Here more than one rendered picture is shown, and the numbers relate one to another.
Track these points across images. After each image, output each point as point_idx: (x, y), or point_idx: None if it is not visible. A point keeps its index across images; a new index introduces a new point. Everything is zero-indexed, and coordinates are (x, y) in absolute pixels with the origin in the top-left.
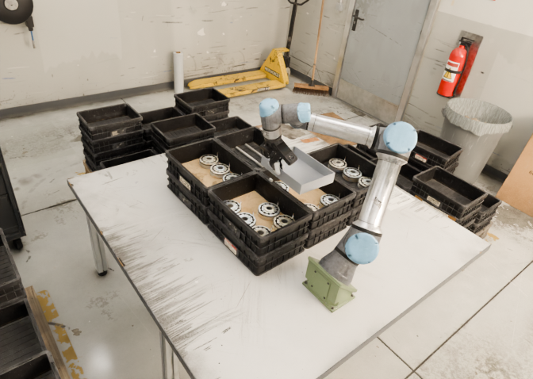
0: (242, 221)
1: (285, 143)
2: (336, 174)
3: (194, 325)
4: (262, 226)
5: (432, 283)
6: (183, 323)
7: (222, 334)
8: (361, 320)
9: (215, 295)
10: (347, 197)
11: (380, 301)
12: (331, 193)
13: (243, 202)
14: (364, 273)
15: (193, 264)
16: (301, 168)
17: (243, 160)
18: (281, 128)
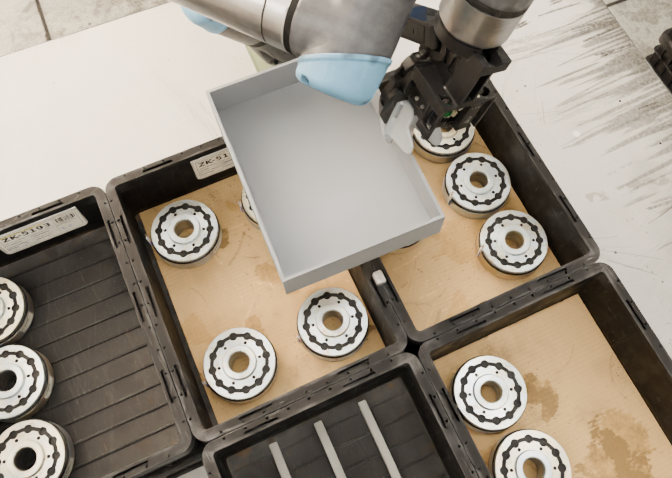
0: (505, 106)
1: (418, 19)
2: (63, 414)
3: (578, 42)
4: (434, 148)
5: (48, 49)
6: (599, 50)
7: (528, 18)
8: None
9: (537, 95)
10: (151, 163)
11: (196, 29)
12: (157, 281)
13: (462, 285)
14: (187, 97)
15: (585, 181)
16: (294, 192)
17: (457, 430)
18: None
